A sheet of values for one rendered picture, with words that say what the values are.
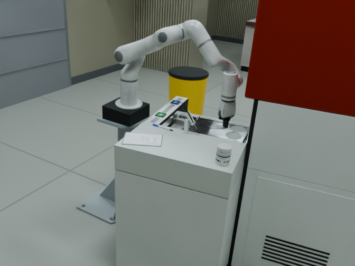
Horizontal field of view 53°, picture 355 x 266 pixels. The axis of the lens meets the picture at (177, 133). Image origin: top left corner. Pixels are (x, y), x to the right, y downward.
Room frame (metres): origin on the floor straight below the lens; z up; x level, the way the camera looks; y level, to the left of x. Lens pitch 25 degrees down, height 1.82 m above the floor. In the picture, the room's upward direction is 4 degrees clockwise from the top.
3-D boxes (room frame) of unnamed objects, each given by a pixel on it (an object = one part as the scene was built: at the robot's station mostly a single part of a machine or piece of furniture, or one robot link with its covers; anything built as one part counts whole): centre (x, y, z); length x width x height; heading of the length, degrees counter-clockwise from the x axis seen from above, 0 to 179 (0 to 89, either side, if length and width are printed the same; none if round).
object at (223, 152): (1.52, -0.23, 1.01); 0.07 x 0.07 x 0.10
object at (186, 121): (1.83, -0.06, 1.03); 0.06 x 0.04 x 0.13; 71
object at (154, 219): (1.99, -0.12, 0.41); 0.96 x 0.64 x 0.82; 161
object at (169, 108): (2.21, 0.07, 0.89); 0.55 x 0.09 x 0.14; 161
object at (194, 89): (4.00, -0.08, 0.37); 0.47 x 0.47 x 0.74
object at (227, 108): (1.93, -0.28, 1.11); 0.10 x 0.07 x 0.11; 121
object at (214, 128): (2.03, -0.25, 0.90); 0.34 x 0.34 x 0.01; 71
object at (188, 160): (1.70, -0.03, 0.89); 0.62 x 0.35 x 0.14; 71
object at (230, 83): (1.92, -0.27, 1.25); 0.09 x 0.08 x 0.13; 146
